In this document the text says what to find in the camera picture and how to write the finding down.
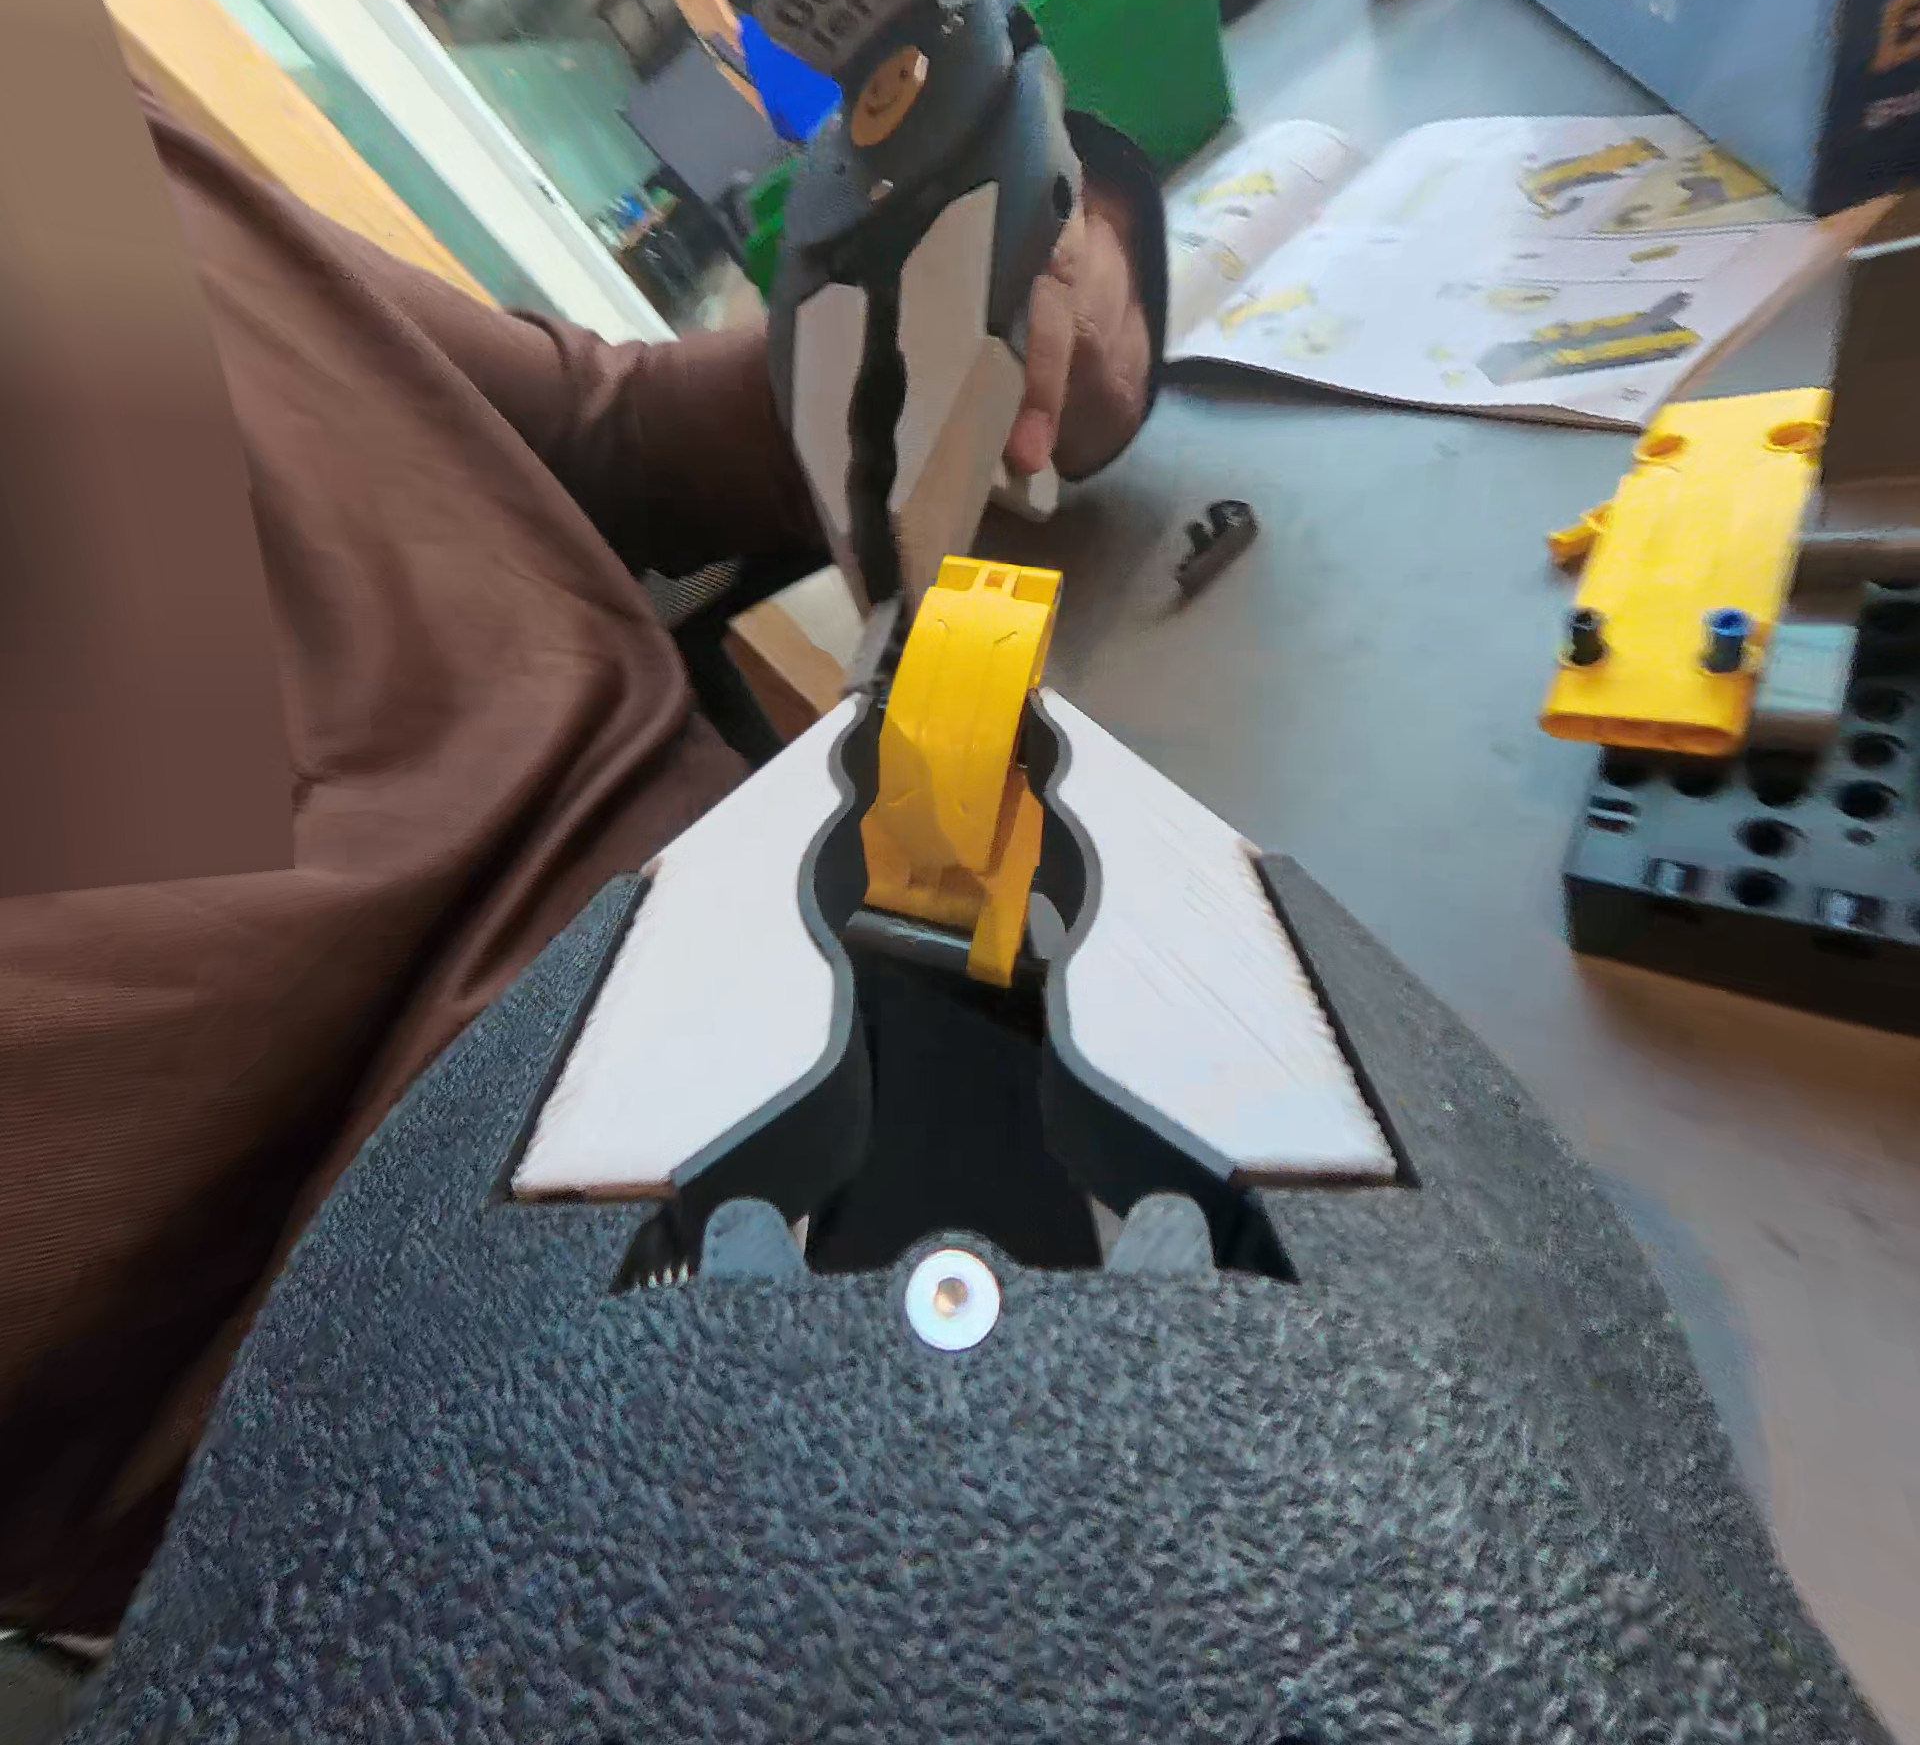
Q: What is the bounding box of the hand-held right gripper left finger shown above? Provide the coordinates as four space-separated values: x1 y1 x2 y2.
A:
510 696 881 1260

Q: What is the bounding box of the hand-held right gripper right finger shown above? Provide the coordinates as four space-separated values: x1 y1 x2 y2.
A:
1030 692 1403 1260

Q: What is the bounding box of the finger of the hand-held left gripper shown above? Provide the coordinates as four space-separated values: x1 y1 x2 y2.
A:
891 202 1042 623
769 225 905 623

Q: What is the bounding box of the yellow brick panel piece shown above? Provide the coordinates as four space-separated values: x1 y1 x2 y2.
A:
861 555 1068 988

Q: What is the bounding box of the yellow black brick vehicle model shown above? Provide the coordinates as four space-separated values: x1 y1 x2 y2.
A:
1541 187 1920 1042

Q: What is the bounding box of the person's left forearm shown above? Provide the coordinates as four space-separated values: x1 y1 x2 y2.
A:
496 320 826 577

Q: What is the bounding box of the grey desk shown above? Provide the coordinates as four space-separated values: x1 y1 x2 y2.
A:
721 0 1920 1745

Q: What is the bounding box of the person's left hand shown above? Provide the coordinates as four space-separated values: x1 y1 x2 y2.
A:
998 187 1165 534

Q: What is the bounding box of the dark grey angled beam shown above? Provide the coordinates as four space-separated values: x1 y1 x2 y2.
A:
1177 500 1262 594

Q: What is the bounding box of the green plastic bin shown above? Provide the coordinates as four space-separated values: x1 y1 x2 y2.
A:
1004 0 1232 172

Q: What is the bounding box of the building instruction booklet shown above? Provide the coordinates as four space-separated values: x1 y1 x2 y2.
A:
1163 110 1885 434

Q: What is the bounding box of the blue cardboard box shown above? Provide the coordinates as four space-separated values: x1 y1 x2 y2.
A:
1470 0 1920 219

